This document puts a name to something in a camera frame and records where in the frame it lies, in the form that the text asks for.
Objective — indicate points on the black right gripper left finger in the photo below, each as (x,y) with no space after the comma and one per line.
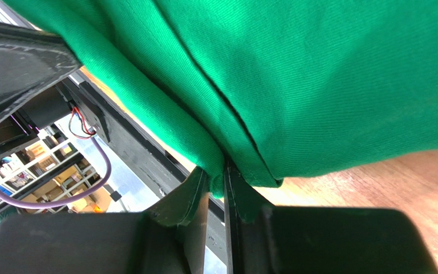
(177,227)

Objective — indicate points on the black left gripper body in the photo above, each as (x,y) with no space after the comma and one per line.
(31,61)

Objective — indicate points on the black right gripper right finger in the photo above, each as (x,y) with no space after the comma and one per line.
(247,237)

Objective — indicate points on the green t-shirt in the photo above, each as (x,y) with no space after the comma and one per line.
(281,88)

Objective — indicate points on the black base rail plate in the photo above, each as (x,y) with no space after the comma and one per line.
(148,160)

